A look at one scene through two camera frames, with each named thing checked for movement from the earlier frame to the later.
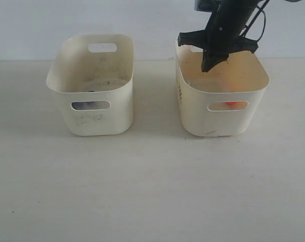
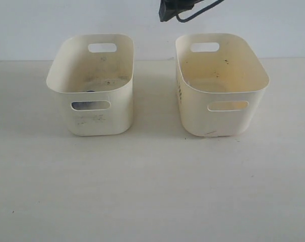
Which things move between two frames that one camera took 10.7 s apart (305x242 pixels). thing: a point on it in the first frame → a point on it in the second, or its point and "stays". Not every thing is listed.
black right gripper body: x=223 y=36 → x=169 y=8
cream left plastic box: x=92 y=76 stays
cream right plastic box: x=224 y=100 stays
